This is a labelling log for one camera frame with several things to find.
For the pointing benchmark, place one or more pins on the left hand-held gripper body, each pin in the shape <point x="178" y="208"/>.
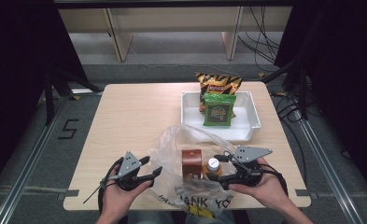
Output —
<point x="129" y="165"/>

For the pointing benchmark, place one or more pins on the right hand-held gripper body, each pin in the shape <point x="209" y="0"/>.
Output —
<point x="248" y="154"/>

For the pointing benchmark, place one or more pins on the orange juice bottle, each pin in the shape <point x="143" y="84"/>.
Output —
<point x="212" y="166"/>

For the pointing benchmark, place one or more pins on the clear plastic shopping bag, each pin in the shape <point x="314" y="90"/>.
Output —
<point x="165" y="149"/>

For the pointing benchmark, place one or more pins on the brown carton box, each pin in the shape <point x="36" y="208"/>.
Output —
<point x="192" y="161"/>

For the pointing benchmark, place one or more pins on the green snack packet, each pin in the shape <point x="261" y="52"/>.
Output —
<point x="220" y="112"/>

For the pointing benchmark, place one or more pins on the white plastic bin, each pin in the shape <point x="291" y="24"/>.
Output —
<point x="192" y="115"/>

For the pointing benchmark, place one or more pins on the black orange chips bag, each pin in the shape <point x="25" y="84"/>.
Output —
<point x="218" y="84"/>

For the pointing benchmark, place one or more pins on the person's left hand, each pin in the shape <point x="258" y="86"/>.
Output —
<point x="117" y="200"/>

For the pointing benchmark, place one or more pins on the person's right hand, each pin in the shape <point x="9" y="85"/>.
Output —
<point x="266" y="189"/>

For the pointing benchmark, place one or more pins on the yellow tape piece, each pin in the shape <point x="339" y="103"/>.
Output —
<point x="280" y="93"/>

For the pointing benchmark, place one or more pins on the black metal stand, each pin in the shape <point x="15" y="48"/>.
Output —
<point x="302" y="93"/>
<point x="49" y="96"/>

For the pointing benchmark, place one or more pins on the black curtain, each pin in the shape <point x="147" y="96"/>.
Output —
<point x="16" y="62"/>
<point x="343" y="62"/>

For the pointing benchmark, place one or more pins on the beige wooden desk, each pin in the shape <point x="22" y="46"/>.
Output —
<point x="172" y="18"/>

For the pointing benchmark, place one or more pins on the aluminium floor rail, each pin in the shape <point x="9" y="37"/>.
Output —
<point x="327" y="174"/>
<point x="25" y="174"/>

